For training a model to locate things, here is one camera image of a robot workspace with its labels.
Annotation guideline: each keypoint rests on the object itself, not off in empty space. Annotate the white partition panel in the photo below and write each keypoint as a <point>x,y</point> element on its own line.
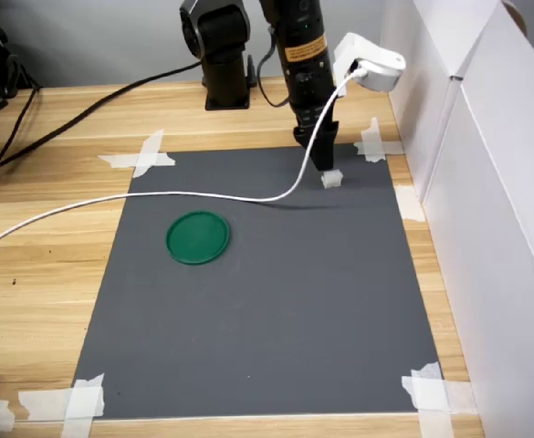
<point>412,114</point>
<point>499,228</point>

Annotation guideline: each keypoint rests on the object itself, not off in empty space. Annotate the brown cardboard roll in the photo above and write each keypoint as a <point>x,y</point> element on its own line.
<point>517,18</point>

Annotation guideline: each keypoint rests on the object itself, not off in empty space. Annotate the round green lid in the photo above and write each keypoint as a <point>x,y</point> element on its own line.
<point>198,238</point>

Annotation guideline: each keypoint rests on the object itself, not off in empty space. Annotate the dark grey mat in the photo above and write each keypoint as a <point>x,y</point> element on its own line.
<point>266,296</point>

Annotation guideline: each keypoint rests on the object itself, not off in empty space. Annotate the small white plastic terminal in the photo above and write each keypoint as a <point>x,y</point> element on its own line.
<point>332,180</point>

